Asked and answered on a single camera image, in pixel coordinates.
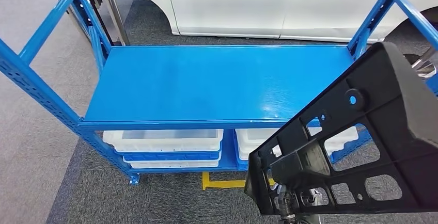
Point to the white plastic bin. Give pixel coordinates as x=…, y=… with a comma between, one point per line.
x=171, y=164
x=253, y=144
x=164, y=145

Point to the black plastic license plate frame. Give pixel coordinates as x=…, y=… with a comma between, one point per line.
x=393, y=79

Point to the white car with red stripe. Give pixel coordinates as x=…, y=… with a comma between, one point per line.
x=239, y=7

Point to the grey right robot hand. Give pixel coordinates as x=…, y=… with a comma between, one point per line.
x=286, y=202

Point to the blue metal shelf rack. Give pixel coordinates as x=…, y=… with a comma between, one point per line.
x=205, y=79

